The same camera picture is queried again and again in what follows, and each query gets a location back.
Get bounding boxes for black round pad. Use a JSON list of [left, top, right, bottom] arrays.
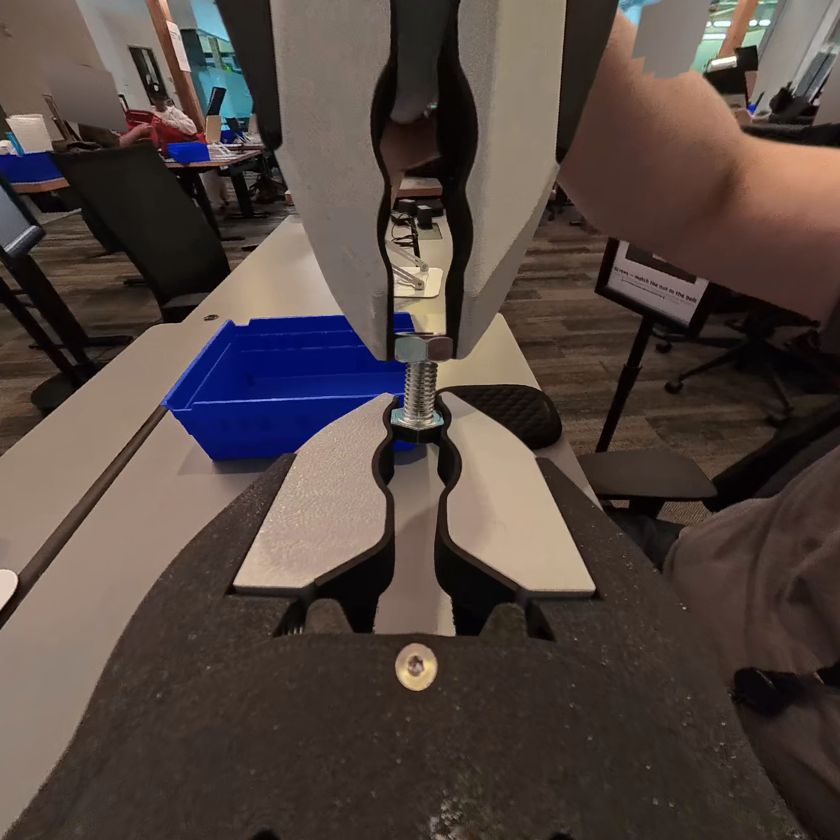
[[441, 384, 564, 452]]

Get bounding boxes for blue plastic bin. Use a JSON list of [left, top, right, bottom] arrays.
[[161, 314, 421, 462]]

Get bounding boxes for steel hex nut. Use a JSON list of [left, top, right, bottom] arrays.
[[389, 408, 449, 446]]

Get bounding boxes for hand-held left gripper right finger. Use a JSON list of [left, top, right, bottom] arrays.
[[435, 392, 598, 631]]

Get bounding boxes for person's right forearm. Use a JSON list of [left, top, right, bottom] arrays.
[[556, 10, 840, 322]]

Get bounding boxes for tag board on easel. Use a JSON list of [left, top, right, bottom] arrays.
[[594, 236, 716, 454]]

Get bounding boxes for thick short steel bolt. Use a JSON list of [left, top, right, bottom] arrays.
[[394, 333, 455, 421]]

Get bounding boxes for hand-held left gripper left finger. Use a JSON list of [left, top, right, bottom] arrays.
[[231, 392, 399, 634]]

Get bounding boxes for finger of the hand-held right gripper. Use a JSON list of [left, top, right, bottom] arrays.
[[269, 0, 396, 362], [445, 0, 567, 361]]

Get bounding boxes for wooden post with paper notice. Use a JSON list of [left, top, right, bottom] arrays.
[[146, 0, 206, 130]]

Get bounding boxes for wooden top table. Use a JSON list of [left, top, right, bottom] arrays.
[[164, 148, 270, 221]]

